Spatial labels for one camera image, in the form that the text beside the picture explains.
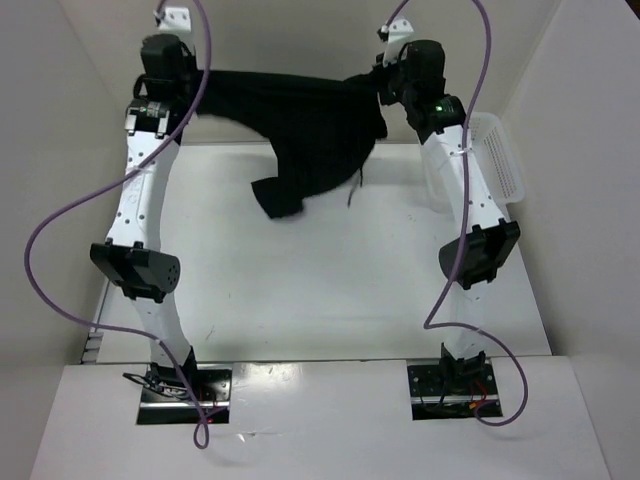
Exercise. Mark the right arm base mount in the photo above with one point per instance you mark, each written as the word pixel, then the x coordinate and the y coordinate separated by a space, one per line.
pixel 434 398

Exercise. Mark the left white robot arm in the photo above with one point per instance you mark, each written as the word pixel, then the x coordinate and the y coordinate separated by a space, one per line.
pixel 131 256

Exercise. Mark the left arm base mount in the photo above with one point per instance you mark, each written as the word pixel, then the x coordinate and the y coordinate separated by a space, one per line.
pixel 168 402

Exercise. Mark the white perforated plastic basket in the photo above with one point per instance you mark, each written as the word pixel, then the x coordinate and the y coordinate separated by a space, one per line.
pixel 495 158

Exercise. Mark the black shorts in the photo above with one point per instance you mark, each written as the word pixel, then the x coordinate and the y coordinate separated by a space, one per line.
pixel 322 131

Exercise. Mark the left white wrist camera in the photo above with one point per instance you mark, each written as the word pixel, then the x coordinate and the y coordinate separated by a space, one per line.
pixel 173 19

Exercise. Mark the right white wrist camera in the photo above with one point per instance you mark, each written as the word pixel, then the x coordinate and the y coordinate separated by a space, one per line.
pixel 395 36

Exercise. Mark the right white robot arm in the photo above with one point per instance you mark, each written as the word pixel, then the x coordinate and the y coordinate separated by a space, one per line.
pixel 412 74

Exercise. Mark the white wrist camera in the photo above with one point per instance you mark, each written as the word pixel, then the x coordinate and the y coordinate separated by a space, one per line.
pixel 173 19
pixel 395 36

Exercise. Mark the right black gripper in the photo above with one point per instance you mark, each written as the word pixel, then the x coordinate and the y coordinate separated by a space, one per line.
pixel 402 60

